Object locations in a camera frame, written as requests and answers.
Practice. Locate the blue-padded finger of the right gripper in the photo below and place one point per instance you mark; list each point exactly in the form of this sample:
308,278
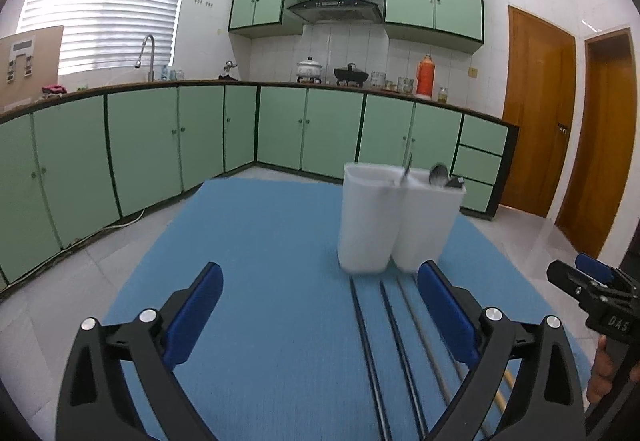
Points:
594,268

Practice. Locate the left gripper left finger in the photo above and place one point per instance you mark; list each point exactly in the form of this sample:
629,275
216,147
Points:
95,402

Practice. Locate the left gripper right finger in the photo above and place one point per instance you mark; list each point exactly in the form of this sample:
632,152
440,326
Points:
546,400

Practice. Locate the black chopstick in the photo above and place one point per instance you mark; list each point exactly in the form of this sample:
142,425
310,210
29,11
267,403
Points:
414,397
376,392

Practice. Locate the green lower kitchen cabinets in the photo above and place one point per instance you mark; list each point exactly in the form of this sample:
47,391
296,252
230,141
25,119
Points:
75,165

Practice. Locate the person's right hand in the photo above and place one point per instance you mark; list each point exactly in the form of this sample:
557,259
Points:
602,373

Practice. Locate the right wooden door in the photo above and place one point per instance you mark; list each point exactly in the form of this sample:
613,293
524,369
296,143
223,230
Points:
606,143

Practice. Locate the wooden door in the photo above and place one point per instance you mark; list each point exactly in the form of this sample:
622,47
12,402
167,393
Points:
606,143
540,96

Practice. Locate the white utensil holder right cup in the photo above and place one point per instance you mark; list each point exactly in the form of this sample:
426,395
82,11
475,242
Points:
427,214

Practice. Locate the blue table mat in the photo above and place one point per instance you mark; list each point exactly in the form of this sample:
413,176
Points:
280,357

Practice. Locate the left wooden door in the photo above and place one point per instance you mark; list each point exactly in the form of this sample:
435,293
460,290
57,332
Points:
540,96

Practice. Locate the metal spoon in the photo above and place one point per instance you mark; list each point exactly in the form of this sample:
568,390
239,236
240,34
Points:
401,181

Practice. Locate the small glass jar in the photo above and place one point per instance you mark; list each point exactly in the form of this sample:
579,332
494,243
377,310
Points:
442,96

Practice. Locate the orange thermos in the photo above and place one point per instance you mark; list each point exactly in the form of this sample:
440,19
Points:
425,75

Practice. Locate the black wok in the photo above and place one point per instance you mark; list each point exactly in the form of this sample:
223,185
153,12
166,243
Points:
350,75

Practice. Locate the chrome sink faucet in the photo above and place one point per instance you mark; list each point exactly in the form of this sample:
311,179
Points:
147,48

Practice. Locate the cardboard box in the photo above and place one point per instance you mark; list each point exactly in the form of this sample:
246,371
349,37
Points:
29,61

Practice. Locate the metal kettle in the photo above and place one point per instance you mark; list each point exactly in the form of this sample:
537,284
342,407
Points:
228,71

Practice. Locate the white cooking pot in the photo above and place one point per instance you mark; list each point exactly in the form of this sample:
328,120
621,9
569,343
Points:
309,71

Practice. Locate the black range hood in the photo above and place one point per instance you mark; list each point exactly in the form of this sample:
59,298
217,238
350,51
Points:
337,11

